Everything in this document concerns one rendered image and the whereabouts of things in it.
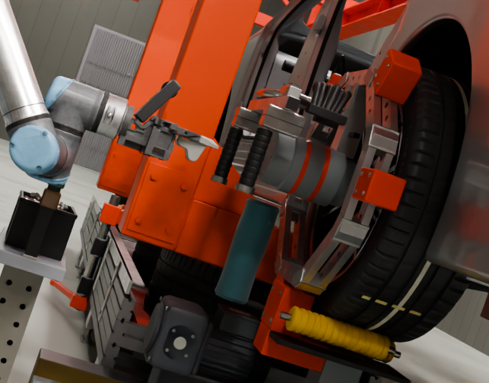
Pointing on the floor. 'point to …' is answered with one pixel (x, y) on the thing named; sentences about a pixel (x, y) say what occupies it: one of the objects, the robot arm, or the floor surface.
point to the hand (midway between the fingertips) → (214, 142)
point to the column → (9, 319)
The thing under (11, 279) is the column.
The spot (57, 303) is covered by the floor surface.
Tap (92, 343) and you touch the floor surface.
